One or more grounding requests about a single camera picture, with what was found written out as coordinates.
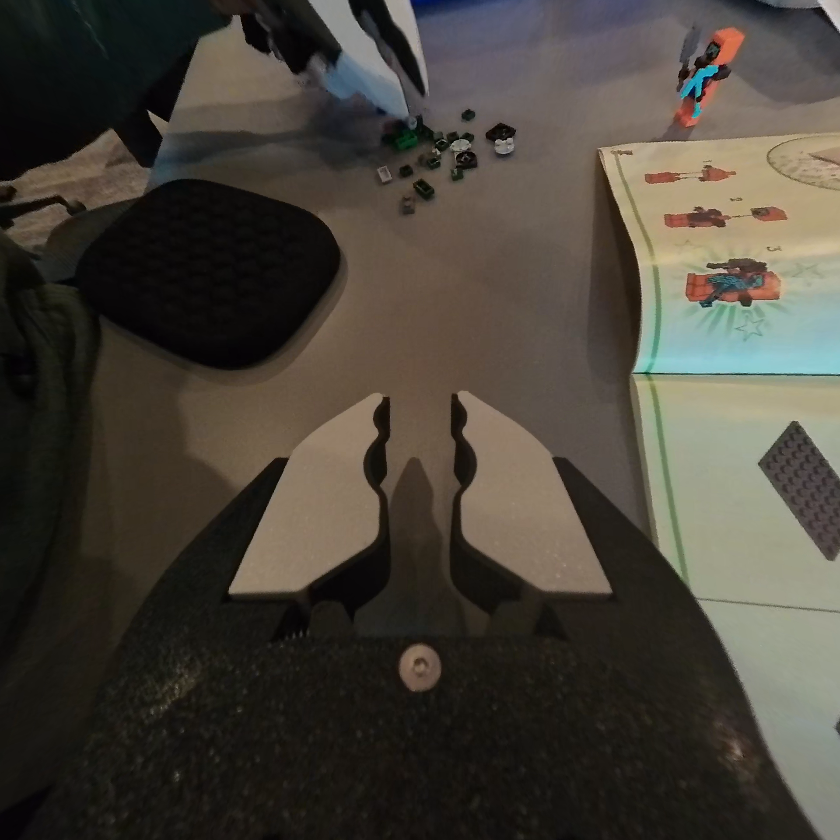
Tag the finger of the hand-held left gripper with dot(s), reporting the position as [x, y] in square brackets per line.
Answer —
[348, 72]
[410, 26]

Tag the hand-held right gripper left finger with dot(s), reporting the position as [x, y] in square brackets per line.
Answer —
[308, 518]

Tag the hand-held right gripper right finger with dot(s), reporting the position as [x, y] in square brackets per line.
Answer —
[531, 518]

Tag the pile of small toy bricks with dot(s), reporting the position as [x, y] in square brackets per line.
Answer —
[433, 154]

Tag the building instruction booklet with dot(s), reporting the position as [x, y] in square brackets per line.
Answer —
[722, 426]

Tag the person's left forearm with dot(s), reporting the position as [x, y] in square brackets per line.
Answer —
[79, 65]

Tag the grey desk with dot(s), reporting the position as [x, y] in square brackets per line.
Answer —
[492, 295]

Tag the black jacket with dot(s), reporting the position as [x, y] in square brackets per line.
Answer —
[148, 131]

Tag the black textured pad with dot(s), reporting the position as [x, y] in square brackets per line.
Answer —
[210, 275]

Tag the person's dark green jacket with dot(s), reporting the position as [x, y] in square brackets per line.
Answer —
[39, 394]

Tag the orange toy brick model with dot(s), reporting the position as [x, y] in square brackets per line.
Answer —
[705, 79]

